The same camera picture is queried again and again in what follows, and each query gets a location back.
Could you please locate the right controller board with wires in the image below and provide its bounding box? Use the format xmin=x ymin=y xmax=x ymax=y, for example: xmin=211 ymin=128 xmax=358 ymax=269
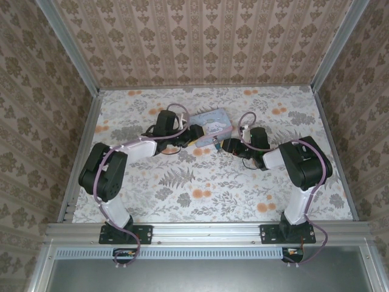
xmin=282 ymin=246 xmax=305 ymax=259

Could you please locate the aluminium left corner post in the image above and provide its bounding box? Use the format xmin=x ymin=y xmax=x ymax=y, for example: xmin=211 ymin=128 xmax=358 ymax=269
xmin=38 ymin=0 xmax=102 ymax=94

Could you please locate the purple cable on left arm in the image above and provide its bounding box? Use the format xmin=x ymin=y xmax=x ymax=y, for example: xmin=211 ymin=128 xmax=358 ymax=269
xmin=94 ymin=103 xmax=194 ymax=270

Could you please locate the blue cartoon print tin box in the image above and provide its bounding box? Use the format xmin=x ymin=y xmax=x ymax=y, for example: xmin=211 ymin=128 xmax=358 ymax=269
xmin=189 ymin=107 xmax=235 ymax=148

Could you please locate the aluminium front frame rail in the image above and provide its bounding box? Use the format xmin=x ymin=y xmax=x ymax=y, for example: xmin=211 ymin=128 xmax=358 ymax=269
xmin=44 ymin=221 xmax=374 ymax=246

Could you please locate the left controller board with wires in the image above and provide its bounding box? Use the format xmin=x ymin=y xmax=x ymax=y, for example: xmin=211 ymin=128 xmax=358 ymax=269
xmin=114 ymin=248 xmax=137 ymax=259

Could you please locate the grey metal panel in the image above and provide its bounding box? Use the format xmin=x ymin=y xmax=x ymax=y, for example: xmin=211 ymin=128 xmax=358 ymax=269
xmin=27 ymin=245 xmax=389 ymax=292

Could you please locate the grey slotted cable duct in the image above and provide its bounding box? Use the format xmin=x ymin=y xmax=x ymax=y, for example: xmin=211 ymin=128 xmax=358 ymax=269
xmin=56 ymin=248 xmax=305 ymax=260

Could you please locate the aluminium corner post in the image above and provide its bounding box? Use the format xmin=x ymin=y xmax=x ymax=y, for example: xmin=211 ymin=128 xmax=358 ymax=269
xmin=38 ymin=0 xmax=102 ymax=94
xmin=311 ymin=0 xmax=367 ymax=91

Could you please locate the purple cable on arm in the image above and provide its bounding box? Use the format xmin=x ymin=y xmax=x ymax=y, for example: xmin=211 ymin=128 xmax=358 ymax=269
xmin=238 ymin=111 xmax=334 ymax=269
xmin=94 ymin=103 xmax=194 ymax=270

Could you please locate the aluminium right corner post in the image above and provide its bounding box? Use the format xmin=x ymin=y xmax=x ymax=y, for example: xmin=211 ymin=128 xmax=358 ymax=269
xmin=311 ymin=0 xmax=367 ymax=91

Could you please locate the controller board with wires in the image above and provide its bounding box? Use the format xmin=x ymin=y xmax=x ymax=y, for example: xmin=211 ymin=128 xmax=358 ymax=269
xmin=282 ymin=246 xmax=305 ymax=259
xmin=114 ymin=248 xmax=137 ymax=259

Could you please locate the aluminium left side rail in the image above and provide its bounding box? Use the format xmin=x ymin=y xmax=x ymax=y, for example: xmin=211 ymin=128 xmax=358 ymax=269
xmin=57 ymin=90 xmax=105 ymax=224

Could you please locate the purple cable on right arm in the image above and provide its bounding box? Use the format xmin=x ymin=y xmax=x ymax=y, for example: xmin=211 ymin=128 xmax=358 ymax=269
xmin=238 ymin=111 xmax=334 ymax=269

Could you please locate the aluminium right side rail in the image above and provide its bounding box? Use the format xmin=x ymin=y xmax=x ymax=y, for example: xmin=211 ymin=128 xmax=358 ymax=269
xmin=312 ymin=86 xmax=365 ymax=221

